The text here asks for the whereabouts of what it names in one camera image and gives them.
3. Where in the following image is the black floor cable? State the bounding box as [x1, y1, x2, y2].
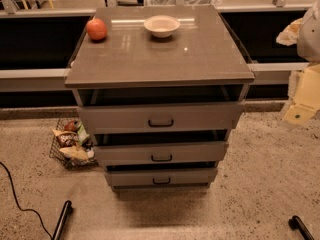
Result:
[0, 161, 54, 240]

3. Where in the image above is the grey middle drawer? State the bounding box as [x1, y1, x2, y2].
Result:
[94, 141, 228, 166]

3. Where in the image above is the red apple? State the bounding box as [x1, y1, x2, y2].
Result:
[86, 18, 107, 41]

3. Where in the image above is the wire basket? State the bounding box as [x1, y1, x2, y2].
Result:
[49, 118, 98, 169]

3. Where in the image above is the grey drawer cabinet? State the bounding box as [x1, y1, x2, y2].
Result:
[64, 5, 256, 193]

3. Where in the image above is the green snack packet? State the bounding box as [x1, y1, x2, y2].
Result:
[77, 125, 89, 145]

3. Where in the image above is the grey top drawer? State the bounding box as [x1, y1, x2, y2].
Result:
[78, 102, 243, 135]

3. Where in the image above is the yellow chip bag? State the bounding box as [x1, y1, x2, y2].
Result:
[59, 146, 88, 161]

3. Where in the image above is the black right base leg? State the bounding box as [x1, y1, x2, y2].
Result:
[288, 215, 314, 240]

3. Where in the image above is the brown snack bag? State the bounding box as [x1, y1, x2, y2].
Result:
[53, 130, 78, 148]

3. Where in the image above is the white bowl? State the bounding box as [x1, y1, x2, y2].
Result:
[144, 15, 180, 38]

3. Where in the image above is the grey drawer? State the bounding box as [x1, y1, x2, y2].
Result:
[94, 141, 228, 166]
[104, 168, 217, 188]
[78, 102, 243, 135]

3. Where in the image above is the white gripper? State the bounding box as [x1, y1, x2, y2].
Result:
[283, 64, 320, 125]

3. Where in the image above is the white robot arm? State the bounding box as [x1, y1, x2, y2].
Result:
[276, 1, 320, 128]

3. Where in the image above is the black left base leg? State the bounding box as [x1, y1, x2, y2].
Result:
[52, 200, 73, 240]

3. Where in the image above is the black base leg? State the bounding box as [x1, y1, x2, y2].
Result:
[288, 215, 314, 240]
[52, 200, 73, 240]

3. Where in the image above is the grey bottom drawer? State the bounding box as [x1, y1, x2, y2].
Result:
[104, 168, 217, 188]

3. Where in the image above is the red soda can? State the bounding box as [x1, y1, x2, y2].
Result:
[64, 120, 80, 132]

